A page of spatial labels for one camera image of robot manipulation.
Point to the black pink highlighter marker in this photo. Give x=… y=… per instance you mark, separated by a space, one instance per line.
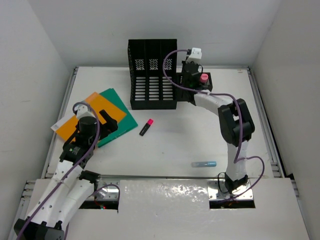
x=146 y=127

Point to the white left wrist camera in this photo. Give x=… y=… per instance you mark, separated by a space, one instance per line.
x=83 y=111

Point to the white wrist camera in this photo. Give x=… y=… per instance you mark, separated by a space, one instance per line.
x=83 y=111
x=194 y=55

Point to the blue clear glue stick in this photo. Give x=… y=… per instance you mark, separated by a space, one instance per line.
x=204 y=164

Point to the orange folder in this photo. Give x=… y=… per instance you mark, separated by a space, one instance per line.
x=67 y=124

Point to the white front cover board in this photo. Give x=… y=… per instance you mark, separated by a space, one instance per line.
x=180 y=210

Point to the black pen holder box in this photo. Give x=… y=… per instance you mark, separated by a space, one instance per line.
x=183 y=95

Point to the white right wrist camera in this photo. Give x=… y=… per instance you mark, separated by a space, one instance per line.
x=194 y=55

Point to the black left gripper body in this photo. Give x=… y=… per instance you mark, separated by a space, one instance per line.
x=93 y=138

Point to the black mesh file organizer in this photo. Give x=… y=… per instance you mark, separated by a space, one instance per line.
x=151 y=74

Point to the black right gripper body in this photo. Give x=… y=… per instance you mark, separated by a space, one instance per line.
x=184 y=62

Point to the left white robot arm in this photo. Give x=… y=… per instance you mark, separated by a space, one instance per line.
x=71 y=184

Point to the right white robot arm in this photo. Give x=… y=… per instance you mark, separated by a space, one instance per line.
x=235 y=121

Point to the green folder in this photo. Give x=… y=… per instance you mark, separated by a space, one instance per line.
x=124 y=126

